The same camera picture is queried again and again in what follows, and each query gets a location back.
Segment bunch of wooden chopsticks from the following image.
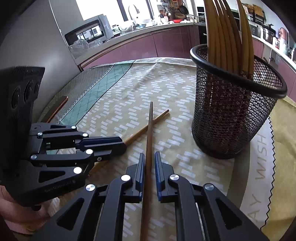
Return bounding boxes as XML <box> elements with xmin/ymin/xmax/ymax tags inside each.
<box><xmin>203</xmin><ymin>0</ymin><xmax>257</xmax><ymax>149</ymax></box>

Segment kitchen window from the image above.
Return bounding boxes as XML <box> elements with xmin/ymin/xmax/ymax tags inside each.
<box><xmin>75</xmin><ymin>0</ymin><xmax>162</xmax><ymax>24</ymax></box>

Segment red-handled wooden chopstick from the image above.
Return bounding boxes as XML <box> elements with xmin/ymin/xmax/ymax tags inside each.
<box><xmin>139</xmin><ymin>101</ymin><xmax>154</xmax><ymax>241</ymax></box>
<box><xmin>88</xmin><ymin>109</ymin><xmax>170</xmax><ymax>175</ymax></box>

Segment grey refrigerator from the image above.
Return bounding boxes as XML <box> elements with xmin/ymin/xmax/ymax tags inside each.
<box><xmin>0</xmin><ymin>0</ymin><xmax>80</xmax><ymax>93</ymax></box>

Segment black mesh utensil holder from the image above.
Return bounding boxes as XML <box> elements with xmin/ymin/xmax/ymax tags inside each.
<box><xmin>190</xmin><ymin>44</ymin><xmax>288</xmax><ymax>160</ymax></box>

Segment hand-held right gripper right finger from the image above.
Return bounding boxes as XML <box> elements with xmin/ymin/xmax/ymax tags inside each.
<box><xmin>154</xmin><ymin>151</ymin><xmax>270</xmax><ymax>241</ymax></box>

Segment silver microwave oven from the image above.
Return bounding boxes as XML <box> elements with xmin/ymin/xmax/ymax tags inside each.
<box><xmin>64</xmin><ymin>14</ymin><xmax>114</xmax><ymax>47</ymax></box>

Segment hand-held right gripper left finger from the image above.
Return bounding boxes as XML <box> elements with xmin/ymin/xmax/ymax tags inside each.
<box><xmin>31</xmin><ymin>153</ymin><xmax>146</xmax><ymax>241</ymax></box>

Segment steel stock pot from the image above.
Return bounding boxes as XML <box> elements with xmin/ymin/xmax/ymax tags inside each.
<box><xmin>262</xmin><ymin>23</ymin><xmax>277</xmax><ymax>44</ymax></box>

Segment black wall rack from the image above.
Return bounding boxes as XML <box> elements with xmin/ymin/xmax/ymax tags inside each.
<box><xmin>240</xmin><ymin>3</ymin><xmax>266</xmax><ymax>24</ymax></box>

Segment patterned tablecloth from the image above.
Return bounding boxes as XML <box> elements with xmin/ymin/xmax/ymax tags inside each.
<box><xmin>38</xmin><ymin>57</ymin><xmax>296</xmax><ymax>241</ymax></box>

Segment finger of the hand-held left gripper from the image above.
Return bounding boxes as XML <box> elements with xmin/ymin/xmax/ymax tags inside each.
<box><xmin>31</xmin><ymin>142</ymin><xmax>127</xmax><ymax>166</ymax></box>
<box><xmin>31</xmin><ymin>123</ymin><xmax>123</xmax><ymax>149</ymax></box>

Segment clear plastic bag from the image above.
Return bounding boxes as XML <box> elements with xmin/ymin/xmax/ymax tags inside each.
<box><xmin>69</xmin><ymin>38</ymin><xmax>103</xmax><ymax>53</ymax></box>

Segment pink lower kitchen cabinets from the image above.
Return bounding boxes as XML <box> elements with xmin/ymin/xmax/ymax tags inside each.
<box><xmin>252</xmin><ymin>37</ymin><xmax>296</xmax><ymax>103</ymax></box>
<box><xmin>79</xmin><ymin>24</ymin><xmax>200</xmax><ymax>70</ymax></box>

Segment black integrated stove oven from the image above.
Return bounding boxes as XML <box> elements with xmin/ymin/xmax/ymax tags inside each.
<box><xmin>196</xmin><ymin>6</ymin><xmax>241</xmax><ymax>45</ymax></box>

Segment silver rice cooker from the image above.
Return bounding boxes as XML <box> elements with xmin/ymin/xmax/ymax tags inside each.
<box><xmin>251</xmin><ymin>24</ymin><xmax>263</xmax><ymax>37</ymax></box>

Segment person's left hand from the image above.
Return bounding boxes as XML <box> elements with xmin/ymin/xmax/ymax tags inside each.
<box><xmin>0</xmin><ymin>185</ymin><xmax>50</xmax><ymax>234</ymax></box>

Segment white kitchen countertop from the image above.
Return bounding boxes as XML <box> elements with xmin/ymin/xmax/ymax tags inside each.
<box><xmin>69</xmin><ymin>21</ymin><xmax>296</xmax><ymax>70</ymax></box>

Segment pink kettle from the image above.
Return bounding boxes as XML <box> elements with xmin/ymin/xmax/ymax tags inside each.
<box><xmin>279</xmin><ymin>27</ymin><xmax>289</xmax><ymax>42</ymax></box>

